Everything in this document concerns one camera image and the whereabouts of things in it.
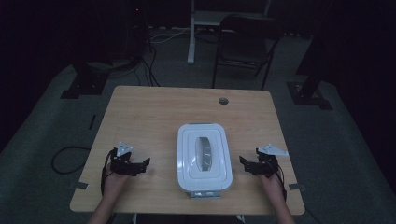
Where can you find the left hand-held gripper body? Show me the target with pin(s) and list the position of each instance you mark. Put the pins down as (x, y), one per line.
(123, 165)

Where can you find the person's left hand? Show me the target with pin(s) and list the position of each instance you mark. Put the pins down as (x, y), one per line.
(115, 186)

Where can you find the dark equipment tower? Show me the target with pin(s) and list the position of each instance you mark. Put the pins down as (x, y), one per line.
(137, 31)

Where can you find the small black strip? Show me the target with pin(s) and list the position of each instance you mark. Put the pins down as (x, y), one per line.
(92, 122)

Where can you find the clear plastic storage box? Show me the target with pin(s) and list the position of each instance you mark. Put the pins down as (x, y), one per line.
(204, 194)

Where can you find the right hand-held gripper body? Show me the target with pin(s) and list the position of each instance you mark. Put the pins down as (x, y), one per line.
(267, 165)

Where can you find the grey tape piece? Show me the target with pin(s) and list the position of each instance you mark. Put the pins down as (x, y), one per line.
(79, 185)
(295, 187)

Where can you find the white table foot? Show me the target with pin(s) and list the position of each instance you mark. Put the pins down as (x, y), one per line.
(242, 218)
(135, 218)

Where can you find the person's right hand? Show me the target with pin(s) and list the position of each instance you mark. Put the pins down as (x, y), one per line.
(274, 188)

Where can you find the black metal stand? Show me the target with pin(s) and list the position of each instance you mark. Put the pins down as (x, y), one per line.
(87, 84)
(311, 90)

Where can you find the white desk frame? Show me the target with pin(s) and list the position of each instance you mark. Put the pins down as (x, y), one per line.
(191, 46)

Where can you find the black folding chair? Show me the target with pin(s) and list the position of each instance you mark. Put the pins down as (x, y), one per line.
(246, 46)

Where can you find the white box lid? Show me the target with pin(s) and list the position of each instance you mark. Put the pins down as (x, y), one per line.
(186, 161)

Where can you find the grey round stand base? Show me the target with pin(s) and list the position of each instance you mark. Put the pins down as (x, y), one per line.
(102, 66)

